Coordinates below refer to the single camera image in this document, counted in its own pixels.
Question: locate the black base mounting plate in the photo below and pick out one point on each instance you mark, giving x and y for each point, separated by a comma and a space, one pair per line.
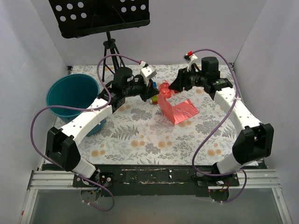
160, 180

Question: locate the aluminium frame rail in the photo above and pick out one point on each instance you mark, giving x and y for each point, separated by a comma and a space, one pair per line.
59, 197

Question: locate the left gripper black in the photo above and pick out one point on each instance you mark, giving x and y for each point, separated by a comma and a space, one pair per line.
146, 91

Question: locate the black music stand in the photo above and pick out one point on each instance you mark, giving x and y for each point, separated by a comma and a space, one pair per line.
79, 18

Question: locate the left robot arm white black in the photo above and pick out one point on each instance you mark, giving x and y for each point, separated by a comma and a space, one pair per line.
62, 144

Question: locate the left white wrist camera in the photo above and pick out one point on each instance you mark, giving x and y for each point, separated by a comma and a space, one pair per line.
147, 72

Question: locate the colourful toy brick car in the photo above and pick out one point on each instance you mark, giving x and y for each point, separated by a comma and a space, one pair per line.
154, 99

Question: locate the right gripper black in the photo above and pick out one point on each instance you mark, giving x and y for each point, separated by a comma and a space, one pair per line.
181, 79

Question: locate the teal plastic trash bin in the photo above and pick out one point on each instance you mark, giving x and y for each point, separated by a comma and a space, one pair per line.
76, 90

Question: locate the red plastic trash bag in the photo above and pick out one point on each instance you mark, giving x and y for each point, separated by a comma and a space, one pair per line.
175, 113

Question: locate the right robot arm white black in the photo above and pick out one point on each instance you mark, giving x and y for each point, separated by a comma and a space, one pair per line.
254, 140

